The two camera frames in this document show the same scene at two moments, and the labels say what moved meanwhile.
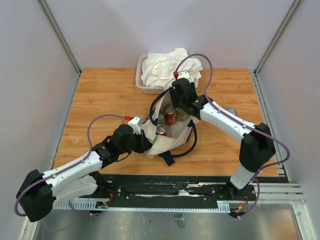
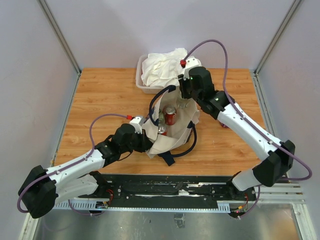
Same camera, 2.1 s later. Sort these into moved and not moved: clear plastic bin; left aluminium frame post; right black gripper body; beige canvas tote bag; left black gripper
Moved: right black gripper body
Not moved: beige canvas tote bag; left aluminium frame post; left black gripper; clear plastic bin
